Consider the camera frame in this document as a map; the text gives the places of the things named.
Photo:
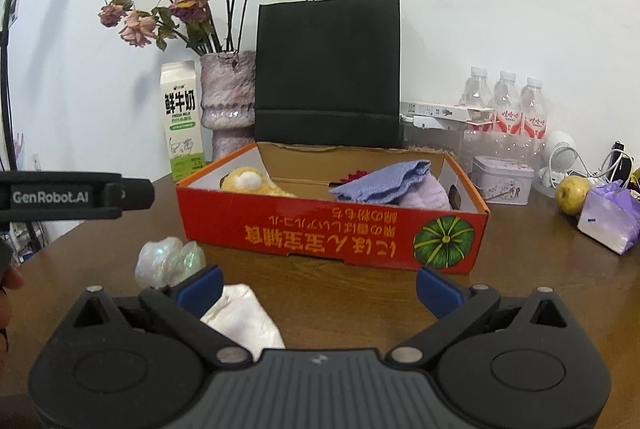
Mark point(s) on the white robot desk fan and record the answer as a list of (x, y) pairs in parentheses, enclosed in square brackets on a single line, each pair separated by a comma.
[(559, 154)]

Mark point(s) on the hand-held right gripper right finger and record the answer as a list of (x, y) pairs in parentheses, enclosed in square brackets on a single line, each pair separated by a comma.
[(437, 289)]

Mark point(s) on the purple tissue pack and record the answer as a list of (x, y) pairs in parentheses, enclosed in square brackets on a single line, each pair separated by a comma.
[(610, 219)]

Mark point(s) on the iridescent plastic wrap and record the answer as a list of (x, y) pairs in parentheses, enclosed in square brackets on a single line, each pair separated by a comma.
[(165, 261)]

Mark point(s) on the printed tin box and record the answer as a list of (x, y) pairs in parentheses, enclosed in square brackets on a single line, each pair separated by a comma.
[(502, 181)]

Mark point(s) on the purple textured vase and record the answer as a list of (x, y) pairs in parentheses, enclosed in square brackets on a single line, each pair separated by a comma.
[(227, 104)]

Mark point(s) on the white tissue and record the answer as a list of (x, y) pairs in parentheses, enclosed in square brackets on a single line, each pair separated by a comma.
[(240, 319)]

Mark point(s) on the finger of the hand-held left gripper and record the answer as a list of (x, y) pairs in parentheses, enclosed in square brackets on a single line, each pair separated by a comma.
[(139, 194)]

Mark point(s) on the person's left hand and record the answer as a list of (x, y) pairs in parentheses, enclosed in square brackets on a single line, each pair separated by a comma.
[(12, 280)]

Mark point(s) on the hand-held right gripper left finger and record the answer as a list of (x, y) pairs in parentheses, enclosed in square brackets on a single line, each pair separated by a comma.
[(202, 286)]

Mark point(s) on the purple fluffy towel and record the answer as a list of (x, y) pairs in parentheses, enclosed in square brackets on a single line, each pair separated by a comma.
[(431, 197)]

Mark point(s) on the white flat carton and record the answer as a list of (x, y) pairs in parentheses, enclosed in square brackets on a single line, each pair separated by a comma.
[(440, 111)]

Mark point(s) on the white green milk carton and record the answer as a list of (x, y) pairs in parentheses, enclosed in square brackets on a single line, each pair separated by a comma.
[(182, 124)]

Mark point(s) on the red cardboard box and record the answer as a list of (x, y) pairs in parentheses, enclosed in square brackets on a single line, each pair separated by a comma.
[(325, 239)]

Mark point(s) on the thin purple cloth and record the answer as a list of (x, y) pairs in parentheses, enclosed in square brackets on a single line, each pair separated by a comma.
[(380, 184)]

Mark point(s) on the black paper bag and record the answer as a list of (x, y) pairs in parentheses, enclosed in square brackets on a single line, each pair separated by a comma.
[(327, 69)]

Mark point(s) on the green pear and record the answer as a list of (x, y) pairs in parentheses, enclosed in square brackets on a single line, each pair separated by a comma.
[(573, 195)]

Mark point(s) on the clear lidded food container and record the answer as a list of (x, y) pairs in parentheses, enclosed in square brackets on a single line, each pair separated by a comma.
[(432, 138)]

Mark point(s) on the clear water bottle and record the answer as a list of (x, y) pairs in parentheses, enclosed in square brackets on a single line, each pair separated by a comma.
[(476, 89), (506, 104), (534, 109)]

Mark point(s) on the red flower ornament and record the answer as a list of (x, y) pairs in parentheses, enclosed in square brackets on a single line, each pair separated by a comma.
[(355, 176)]

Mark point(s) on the yellow white plush toy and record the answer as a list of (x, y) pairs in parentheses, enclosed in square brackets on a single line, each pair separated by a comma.
[(245, 181)]

